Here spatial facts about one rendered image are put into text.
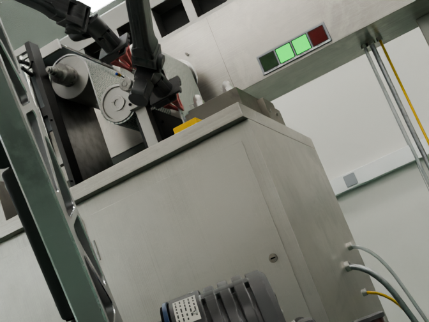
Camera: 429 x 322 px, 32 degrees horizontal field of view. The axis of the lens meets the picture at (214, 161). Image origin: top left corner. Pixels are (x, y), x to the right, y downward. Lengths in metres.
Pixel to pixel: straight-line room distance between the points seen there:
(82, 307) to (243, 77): 1.79
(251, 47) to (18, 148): 1.82
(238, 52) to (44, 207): 1.83
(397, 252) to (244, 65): 2.42
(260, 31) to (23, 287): 1.12
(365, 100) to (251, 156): 3.02
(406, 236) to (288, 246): 2.93
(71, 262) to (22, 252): 1.35
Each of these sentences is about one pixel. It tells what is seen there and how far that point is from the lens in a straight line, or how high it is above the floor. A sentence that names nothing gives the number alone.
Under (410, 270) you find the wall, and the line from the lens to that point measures 4.66.
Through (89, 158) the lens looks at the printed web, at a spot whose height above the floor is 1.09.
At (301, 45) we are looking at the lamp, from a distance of 2.45.
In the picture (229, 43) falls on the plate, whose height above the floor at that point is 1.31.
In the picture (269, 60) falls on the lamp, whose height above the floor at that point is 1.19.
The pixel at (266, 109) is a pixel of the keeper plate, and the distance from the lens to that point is 2.24.
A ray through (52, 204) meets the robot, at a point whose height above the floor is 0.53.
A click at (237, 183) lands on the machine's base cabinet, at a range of 1.82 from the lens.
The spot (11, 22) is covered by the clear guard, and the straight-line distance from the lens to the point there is 2.92.
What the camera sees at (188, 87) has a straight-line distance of 2.37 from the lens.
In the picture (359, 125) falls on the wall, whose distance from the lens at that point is 4.77.
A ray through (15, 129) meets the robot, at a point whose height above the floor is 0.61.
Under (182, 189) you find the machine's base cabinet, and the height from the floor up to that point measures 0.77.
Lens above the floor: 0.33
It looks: 15 degrees up
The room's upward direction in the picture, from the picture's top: 21 degrees counter-clockwise
